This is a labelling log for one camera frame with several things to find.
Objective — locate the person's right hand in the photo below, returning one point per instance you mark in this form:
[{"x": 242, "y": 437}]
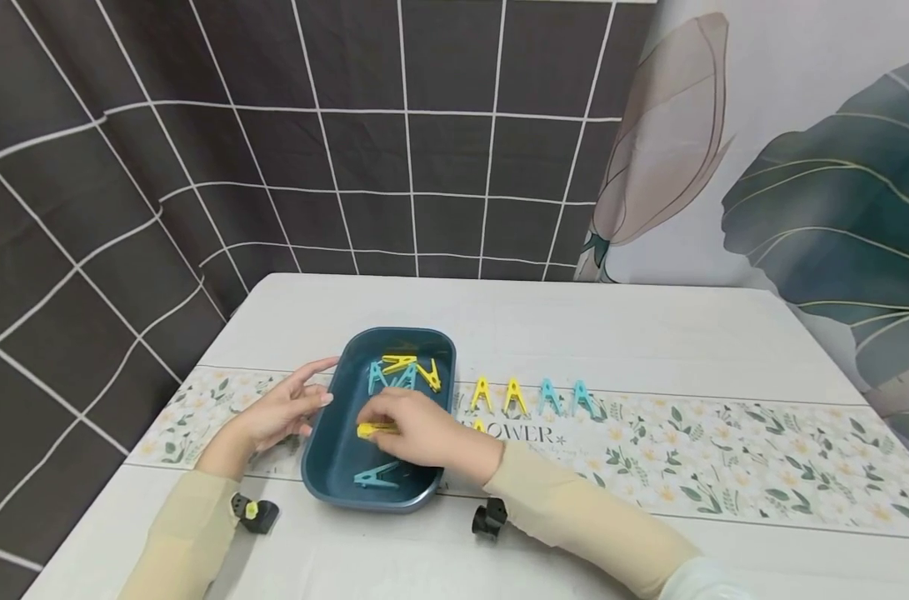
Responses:
[{"x": 428, "y": 429}]

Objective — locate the black wrist band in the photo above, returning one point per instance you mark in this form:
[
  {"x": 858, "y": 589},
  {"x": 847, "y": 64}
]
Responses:
[
  {"x": 258, "y": 517},
  {"x": 489, "y": 517}
]

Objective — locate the dark blue plastic tray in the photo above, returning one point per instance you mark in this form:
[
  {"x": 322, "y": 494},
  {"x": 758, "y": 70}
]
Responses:
[{"x": 341, "y": 450}]

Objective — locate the person's left hand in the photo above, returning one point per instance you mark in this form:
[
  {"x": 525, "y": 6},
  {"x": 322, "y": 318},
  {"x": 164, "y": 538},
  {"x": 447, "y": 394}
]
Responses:
[{"x": 269, "y": 412}]

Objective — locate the person's left fingers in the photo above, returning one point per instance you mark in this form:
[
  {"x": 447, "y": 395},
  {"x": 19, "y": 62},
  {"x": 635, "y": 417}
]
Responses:
[{"x": 309, "y": 404}]

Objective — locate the blue plastic clothespin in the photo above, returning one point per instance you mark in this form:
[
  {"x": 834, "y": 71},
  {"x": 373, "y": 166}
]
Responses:
[
  {"x": 374, "y": 373},
  {"x": 580, "y": 388},
  {"x": 548, "y": 387},
  {"x": 371, "y": 479},
  {"x": 410, "y": 376}
]

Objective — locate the person's right fingers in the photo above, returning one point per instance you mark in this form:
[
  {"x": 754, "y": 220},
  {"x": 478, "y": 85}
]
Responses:
[{"x": 379, "y": 407}]

